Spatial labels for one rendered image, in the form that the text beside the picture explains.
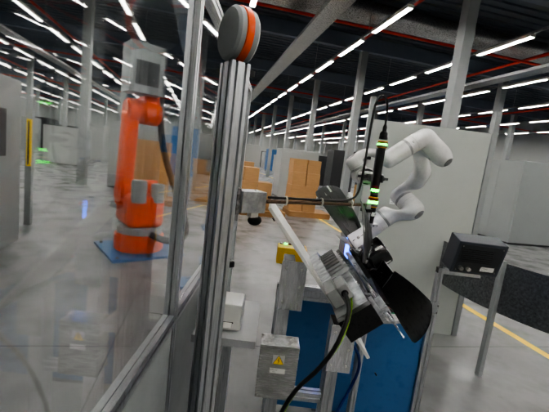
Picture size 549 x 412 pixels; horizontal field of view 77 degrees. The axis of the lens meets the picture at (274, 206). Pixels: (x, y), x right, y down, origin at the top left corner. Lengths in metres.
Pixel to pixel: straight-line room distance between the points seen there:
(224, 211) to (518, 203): 10.48
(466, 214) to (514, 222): 7.52
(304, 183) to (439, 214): 6.38
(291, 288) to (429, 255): 2.47
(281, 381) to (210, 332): 0.41
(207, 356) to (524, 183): 10.57
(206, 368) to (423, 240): 2.77
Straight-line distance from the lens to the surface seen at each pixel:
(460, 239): 2.08
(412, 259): 3.67
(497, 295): 3.29
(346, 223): 1.49
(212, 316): 1.17
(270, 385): 1.50
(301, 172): 9.62
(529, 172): 11.34
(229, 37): 1.11
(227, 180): 1.06
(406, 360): 2.30
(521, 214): 11.38
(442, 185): 3.64
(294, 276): 1.39
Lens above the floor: 1.54
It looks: 8 degrees down
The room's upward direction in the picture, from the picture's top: 7 degrees clockwise
